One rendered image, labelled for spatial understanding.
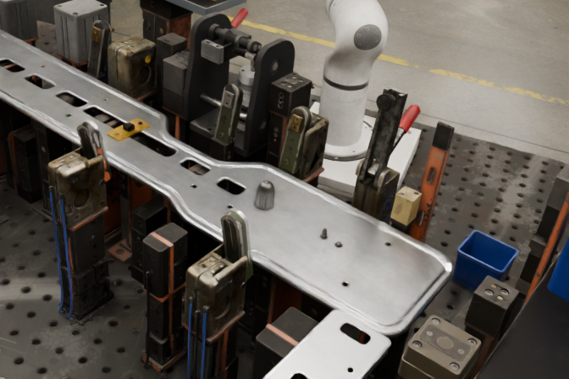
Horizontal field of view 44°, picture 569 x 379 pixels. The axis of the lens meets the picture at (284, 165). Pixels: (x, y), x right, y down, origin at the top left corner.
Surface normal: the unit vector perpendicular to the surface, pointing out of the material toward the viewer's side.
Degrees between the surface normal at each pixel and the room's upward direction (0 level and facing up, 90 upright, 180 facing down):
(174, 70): 90
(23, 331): 0
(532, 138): 0
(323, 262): 0
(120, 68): 90
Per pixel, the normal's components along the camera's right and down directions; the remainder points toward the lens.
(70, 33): -0.60, 0.40
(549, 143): 0.10, -0.82
